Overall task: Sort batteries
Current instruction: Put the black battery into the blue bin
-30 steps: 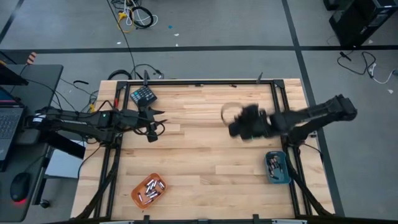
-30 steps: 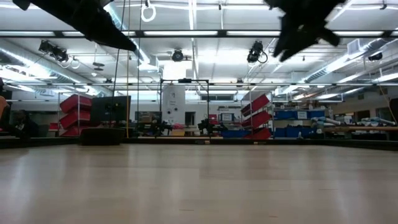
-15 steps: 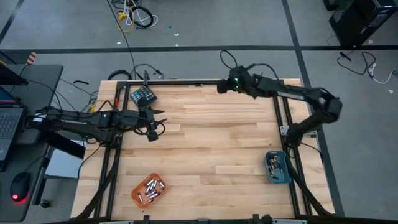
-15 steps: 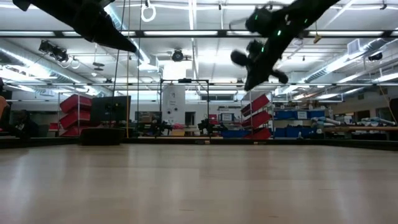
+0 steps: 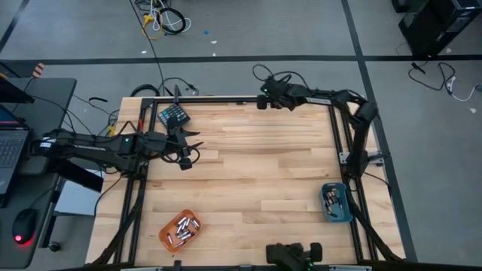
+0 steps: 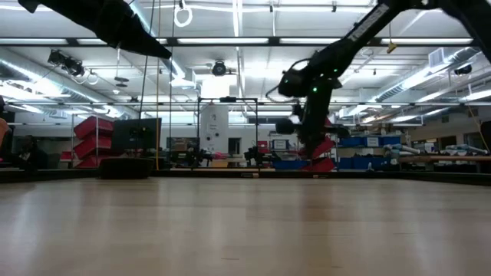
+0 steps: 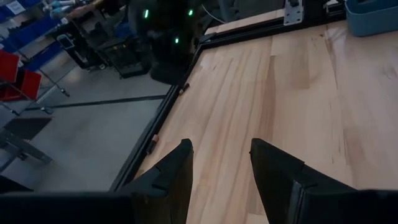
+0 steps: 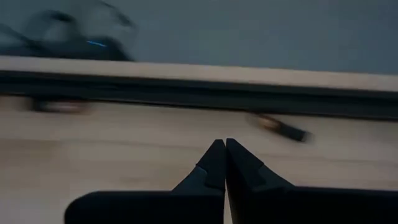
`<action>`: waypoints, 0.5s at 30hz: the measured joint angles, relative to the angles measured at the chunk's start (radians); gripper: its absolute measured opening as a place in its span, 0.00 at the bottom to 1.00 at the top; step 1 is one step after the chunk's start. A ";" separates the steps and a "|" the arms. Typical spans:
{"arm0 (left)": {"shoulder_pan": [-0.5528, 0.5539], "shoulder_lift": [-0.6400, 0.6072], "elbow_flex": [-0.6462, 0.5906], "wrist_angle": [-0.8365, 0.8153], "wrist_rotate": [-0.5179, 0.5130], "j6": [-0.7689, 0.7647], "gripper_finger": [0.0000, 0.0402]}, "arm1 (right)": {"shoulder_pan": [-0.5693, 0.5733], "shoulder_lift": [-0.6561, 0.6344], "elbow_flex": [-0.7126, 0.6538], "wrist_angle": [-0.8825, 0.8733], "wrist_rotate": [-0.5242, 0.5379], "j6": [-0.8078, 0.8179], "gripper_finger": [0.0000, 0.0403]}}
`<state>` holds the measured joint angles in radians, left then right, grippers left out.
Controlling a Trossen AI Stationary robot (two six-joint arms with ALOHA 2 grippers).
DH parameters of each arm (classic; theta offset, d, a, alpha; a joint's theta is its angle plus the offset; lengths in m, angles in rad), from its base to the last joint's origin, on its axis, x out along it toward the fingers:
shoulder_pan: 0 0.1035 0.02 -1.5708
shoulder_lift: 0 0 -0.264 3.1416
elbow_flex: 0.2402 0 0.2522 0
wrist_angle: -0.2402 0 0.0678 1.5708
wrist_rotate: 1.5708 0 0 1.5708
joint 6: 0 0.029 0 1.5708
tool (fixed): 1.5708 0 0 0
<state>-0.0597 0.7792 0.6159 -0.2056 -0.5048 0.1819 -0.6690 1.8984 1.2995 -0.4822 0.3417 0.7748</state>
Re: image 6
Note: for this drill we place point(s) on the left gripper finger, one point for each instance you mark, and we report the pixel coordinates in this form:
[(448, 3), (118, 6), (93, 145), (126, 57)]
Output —
[(147, 38), (145, 50)]

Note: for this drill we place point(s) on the small stray battery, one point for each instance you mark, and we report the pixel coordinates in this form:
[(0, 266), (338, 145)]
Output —
[(250, 175), (320, 176)]

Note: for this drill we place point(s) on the black background robot arm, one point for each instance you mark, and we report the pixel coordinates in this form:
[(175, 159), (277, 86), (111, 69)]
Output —
[(197, 156), (258, 153)]

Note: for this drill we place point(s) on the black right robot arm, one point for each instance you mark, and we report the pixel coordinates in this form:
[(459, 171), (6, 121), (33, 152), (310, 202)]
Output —
[(364, 30)]

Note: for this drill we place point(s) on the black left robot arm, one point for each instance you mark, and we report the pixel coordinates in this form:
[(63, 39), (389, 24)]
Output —
[(65, 9)]

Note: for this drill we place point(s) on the red storage bin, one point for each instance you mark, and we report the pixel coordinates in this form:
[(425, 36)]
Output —
[(94, 127), (88, 163), (326, 147), (322, 165), (92, 147)]

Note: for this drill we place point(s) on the wide blue storage bin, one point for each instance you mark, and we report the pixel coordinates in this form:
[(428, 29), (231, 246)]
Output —
[(287, 165)]

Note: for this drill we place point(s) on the black disc lamp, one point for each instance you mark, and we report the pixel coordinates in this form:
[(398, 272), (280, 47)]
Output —
[(121, 79)]

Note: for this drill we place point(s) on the blue storage bin row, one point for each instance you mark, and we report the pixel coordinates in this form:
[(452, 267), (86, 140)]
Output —
[(356, 163)]

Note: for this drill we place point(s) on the thin black crossbar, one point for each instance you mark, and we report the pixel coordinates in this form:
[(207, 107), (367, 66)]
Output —
[(172, 104)]

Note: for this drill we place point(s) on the black ceiling device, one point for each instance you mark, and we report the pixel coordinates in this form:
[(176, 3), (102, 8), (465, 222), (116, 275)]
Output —
[(65, 61)]

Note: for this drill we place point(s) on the grey material roll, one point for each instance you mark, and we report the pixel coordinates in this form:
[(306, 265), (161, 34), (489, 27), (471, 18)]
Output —
[(401, 148), (466, 148)]

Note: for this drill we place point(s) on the black overhead beam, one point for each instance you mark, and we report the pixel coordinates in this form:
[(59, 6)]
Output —
[(230, 41)]

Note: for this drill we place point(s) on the black flat screen monitor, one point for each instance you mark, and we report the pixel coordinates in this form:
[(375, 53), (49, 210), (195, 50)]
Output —
[(136, 134)]

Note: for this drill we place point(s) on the white cylindrical column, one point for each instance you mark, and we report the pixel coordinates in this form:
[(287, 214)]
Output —
[(214, 126)]

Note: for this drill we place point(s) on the wooden workbench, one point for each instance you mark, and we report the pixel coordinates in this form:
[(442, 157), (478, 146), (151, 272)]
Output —
[(441, 158)]

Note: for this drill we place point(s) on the white air vent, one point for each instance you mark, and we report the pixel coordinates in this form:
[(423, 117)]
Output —
[(436, 57)]

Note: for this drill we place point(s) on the person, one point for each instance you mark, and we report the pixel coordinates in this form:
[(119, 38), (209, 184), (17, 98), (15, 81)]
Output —
[(30, 155)]

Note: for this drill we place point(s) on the black ceiling speaker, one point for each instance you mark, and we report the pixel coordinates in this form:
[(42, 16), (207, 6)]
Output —
[(463, 69)]

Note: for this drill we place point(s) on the silver ventilation duct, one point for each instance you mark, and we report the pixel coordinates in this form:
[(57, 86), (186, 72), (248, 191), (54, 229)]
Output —
[(414, 78), (23, 73), (172, 65)]

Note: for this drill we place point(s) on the black aluminium table frame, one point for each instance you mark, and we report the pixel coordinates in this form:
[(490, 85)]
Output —
[(383, 175)]

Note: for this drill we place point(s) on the black round ceiling camera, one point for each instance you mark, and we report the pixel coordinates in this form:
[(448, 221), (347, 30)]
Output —
[(219, 68)]

